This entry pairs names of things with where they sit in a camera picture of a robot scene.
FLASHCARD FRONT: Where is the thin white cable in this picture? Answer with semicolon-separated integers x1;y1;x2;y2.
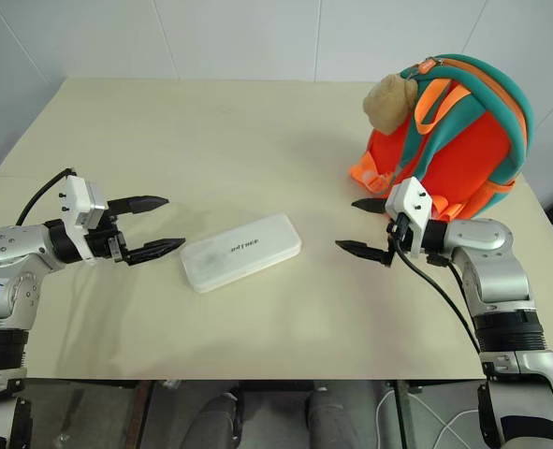
375;386;482;449

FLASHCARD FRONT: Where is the dark rounded shape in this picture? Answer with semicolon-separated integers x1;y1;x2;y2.
192;388;245;449
306;382;378;449

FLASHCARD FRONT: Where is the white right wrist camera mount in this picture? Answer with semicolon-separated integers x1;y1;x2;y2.
384;176;434;261

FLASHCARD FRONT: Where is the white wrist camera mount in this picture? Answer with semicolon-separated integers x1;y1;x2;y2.
384;176;434;261
62;173;109;264

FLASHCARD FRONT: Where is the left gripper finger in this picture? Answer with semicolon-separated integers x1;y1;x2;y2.
107;195;170;218
125;238;186;267

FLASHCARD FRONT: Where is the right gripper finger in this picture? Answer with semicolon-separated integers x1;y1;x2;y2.
351;197;389;215
334;239;395;268

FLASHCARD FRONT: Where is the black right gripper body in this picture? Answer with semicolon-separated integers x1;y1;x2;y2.
386;211;414;256

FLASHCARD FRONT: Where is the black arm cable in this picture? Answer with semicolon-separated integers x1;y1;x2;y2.
392;212;484;357
15;167;79;226

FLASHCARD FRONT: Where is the white pencil case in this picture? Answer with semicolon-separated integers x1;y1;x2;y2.
179;212;303;296

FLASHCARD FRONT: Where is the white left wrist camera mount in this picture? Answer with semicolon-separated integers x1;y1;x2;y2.
62;173;109;264

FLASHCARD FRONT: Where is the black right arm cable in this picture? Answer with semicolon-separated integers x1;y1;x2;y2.
392;212;484;357

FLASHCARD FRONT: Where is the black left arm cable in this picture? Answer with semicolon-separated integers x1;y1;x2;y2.
15;167;79;226

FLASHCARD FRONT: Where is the beige plush toy keychain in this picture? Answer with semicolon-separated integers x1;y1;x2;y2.
362;74;419;135

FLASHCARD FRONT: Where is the dark metal frame bar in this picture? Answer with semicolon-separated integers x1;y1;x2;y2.
130;380;155;449

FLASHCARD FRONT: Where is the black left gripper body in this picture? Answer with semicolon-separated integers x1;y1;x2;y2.
84;212;130;266

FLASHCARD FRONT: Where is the orange and teal backpack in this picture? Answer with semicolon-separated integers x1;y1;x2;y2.
347;53;536;222

